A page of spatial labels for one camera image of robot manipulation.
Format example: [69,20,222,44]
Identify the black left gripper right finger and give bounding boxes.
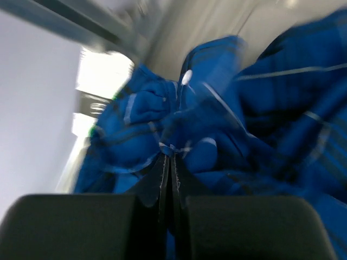
[170,156,336,259]

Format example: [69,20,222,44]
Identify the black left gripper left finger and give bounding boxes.
[1,155,166,259]

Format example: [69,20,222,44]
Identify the blue plaid shirt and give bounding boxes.
[73,8,346,259]

